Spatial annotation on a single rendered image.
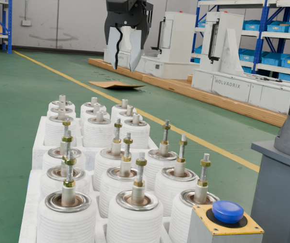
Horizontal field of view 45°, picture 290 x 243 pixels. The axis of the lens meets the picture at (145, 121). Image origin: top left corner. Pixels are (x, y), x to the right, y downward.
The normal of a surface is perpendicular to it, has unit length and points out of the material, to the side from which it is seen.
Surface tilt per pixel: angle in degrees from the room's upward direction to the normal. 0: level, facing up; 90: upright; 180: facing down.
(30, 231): 0
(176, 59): 90
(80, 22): 90
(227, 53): 90
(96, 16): 90
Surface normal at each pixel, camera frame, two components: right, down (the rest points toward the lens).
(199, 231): -0.97, -0.04
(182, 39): 0.50, 0.25
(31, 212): 0.11, -0.97
